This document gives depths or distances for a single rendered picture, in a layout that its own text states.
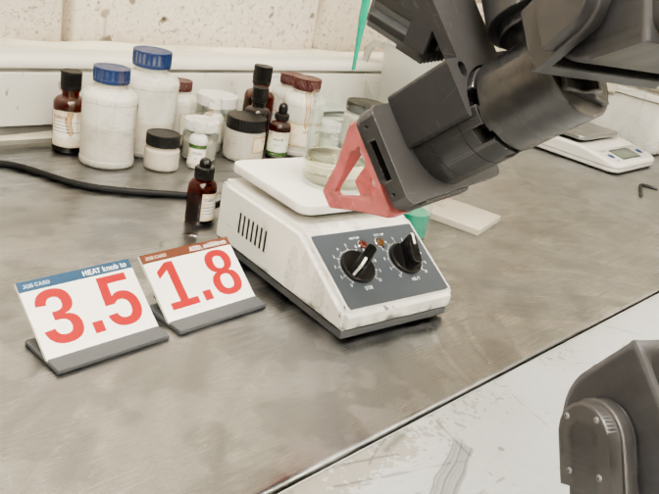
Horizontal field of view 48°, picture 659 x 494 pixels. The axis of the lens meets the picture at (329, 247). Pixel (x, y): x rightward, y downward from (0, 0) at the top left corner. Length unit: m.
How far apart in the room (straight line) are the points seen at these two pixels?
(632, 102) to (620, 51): 1.30
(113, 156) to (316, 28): 0.52
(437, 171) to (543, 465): 0.21
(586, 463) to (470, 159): 0.19
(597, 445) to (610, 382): 0.03
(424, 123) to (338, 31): 0.89
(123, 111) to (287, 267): 0.34
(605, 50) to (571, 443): 0.18
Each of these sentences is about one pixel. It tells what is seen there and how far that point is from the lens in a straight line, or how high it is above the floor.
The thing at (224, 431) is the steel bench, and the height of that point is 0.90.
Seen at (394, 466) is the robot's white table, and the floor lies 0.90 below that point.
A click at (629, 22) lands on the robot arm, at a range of 0.36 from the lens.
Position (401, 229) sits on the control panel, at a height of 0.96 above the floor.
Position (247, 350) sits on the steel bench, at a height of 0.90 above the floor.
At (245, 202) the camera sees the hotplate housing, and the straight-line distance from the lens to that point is 0.68.
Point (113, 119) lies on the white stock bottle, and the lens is 0.89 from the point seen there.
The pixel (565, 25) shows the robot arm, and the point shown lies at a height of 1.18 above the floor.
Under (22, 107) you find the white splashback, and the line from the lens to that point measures 0.98.
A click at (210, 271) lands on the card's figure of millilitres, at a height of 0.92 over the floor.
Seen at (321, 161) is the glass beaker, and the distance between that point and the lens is 0.66.
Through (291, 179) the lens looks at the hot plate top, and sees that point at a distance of 0.68.
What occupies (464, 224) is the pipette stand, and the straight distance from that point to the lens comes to 0.91.
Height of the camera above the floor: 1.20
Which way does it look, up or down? 23 degrees down
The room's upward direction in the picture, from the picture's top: 11 degrees clockwise
